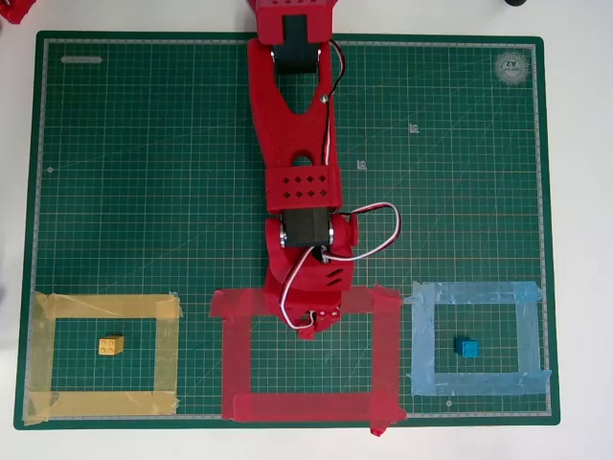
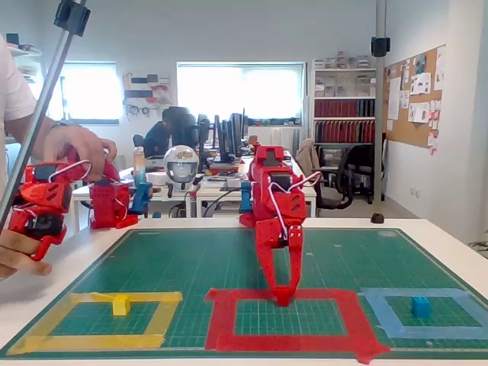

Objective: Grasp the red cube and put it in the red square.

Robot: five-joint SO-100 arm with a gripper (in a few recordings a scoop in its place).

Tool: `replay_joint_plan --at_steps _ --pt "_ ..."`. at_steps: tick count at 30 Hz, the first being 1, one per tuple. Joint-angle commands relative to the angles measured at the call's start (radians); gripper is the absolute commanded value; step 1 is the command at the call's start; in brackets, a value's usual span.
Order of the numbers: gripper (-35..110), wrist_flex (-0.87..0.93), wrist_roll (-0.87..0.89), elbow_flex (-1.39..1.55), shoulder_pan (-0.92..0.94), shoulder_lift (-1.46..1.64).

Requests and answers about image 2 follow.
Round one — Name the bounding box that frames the white robot arm cable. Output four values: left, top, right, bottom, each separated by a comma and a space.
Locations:
268, 171, 323, 238

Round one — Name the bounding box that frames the white helmet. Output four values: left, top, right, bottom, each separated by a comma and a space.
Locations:
163, 145, 200, 191

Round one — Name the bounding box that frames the blue toy brick cube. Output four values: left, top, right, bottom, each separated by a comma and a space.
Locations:
410, 296, 432, 319

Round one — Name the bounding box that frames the white shelf unit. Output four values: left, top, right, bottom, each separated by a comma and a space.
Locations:
310, 56, 378, 148

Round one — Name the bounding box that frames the white drawing sheet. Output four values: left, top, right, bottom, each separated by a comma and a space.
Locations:
407, 101, 431, 124

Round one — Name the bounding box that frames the clear storage boxes row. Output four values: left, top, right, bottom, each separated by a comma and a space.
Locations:
314, 72, 377, 98
323, 49, 373, 70

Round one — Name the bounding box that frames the yellow toy brick cube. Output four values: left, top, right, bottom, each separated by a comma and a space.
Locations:
111, 294, 132, 316

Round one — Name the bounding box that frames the black monitor with stand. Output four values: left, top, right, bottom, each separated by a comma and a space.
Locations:
212, 108, 248, 164

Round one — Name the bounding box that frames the green plant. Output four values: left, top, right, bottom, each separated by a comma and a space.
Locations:
467, 239, 488, 262

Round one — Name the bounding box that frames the person's left forearm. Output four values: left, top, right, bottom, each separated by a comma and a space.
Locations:
2, 113, 58, 159

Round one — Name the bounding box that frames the long white desk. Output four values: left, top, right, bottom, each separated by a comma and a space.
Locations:
196, 150, 318, 219

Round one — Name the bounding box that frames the large black monitor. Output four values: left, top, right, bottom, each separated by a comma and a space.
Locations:
167, 105, 200, 150

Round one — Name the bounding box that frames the beige jacket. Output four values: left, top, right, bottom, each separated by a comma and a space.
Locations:
296, 138, 325, 182

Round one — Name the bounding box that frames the person's left hand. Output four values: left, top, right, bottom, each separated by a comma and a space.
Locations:
39, 124, 119, 181

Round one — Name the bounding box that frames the red and black binders row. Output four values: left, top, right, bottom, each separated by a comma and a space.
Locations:
314, 99, 377, 118
314, 120, 377, 144

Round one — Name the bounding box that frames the small bright window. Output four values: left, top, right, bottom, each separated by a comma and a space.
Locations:
47, 60, 122, 127

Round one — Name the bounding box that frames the grey metal pole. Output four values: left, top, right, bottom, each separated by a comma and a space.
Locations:
374, 0, 387, 203

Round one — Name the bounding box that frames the black pole clamp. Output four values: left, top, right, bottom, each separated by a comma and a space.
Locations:
371, 36, 391, 58
53, 0, 92, 37

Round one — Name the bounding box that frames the white leader arm cable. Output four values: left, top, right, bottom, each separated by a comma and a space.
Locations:
48, 159, 130, 221

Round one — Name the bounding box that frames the large blue table clamp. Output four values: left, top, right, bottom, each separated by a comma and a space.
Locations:
128, 181, 154, 219

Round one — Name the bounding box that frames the printed photo sheet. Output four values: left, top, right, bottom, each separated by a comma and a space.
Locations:
409, 72, 432, 95

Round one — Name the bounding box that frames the blue tape square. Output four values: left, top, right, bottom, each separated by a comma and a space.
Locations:
358, 287, 488, 340

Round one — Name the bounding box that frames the red leader arm with handle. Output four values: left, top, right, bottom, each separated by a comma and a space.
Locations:
7, 152, 139, 263

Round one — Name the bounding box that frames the silver metal pole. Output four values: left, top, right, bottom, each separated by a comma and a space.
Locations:
0, 0, 87, 230

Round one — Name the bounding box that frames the tall white paper sheet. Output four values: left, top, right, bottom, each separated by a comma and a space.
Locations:
387, 77, 402, 120

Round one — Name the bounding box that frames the yellow tape square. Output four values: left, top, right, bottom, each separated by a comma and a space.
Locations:
6, 291, 183, 355

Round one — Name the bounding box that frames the red tape square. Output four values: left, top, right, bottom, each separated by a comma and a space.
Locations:
204, 287, 392, 365

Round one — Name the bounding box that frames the black office chair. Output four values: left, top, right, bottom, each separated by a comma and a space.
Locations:
315, 143, 377, 210

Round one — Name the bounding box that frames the green cutting mat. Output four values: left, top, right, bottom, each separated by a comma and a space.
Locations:
0, 227, 488, 361

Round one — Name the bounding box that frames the person's right hand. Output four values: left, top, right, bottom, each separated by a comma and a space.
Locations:
0, 230, 53, 280

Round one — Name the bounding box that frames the seated person in dark shirt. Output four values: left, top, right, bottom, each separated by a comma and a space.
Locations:
143, 110, 172, 158

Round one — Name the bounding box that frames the wall tool rack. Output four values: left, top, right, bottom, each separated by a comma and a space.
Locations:
121, 71, 172, 121

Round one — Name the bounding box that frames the white round device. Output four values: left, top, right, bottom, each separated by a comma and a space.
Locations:
146, 170, 169, 188

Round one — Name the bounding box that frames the wide bright window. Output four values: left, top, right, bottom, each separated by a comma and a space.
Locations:
175, 59, 307, 124

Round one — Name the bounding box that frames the colourful drinking bottle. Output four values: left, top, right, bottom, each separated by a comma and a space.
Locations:
132, 146, 148, 188

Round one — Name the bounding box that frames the narrow black monitor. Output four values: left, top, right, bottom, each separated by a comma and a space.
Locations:
196, 113, 213, 153

